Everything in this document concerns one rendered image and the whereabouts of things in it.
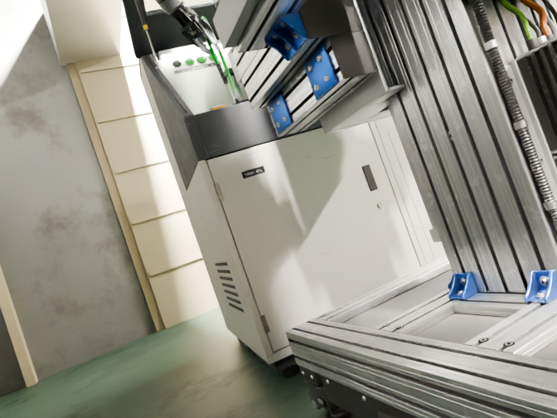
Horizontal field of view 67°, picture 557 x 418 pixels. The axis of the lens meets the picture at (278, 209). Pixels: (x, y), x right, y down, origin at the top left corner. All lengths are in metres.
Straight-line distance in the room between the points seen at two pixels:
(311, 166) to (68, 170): 2.64
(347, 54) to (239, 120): 0.70
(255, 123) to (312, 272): 0.56
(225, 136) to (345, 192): 0.48
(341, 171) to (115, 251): 2.51
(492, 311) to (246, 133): 0.99
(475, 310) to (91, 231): 3.23
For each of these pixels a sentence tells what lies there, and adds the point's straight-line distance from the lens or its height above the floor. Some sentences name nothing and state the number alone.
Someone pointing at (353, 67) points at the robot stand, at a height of 0.74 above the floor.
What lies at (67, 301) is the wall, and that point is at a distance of 3.74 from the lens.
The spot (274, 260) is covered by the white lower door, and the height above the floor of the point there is 0.39.
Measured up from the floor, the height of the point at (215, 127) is 0.89.
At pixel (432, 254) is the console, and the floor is 0.19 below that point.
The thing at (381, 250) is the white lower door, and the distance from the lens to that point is 1.62.
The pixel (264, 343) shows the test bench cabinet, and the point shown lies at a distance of 1.47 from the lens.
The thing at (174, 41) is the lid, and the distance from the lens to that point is 2.20.
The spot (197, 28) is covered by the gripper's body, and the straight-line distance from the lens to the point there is 1.67.
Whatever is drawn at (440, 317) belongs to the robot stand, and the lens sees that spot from 0.92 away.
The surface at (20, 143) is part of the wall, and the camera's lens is 3.95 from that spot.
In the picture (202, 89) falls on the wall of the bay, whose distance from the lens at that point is 2.13.
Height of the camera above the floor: 0.50
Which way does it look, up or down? 2 degrees up
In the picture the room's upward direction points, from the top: 20 degrees counter-clockwise
